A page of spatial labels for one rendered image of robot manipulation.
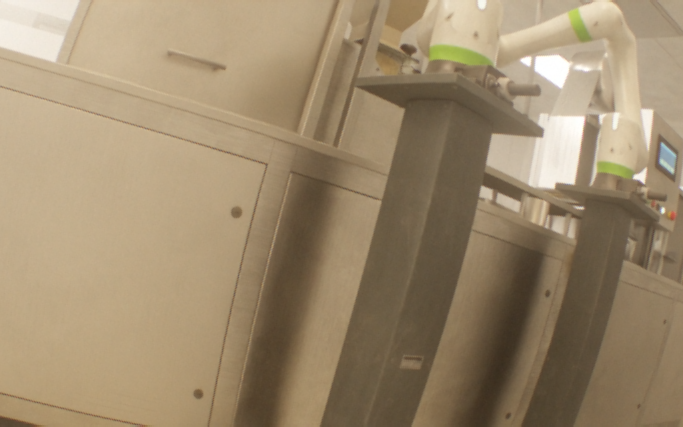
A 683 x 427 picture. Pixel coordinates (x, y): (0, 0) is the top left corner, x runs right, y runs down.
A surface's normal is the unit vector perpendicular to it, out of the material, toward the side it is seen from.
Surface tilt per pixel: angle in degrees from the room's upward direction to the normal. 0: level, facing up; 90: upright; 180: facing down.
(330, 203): 90
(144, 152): 90
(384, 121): 90
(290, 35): 90
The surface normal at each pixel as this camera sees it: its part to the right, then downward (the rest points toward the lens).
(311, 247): 0.51, 0.10
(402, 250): -0.76, -0.22
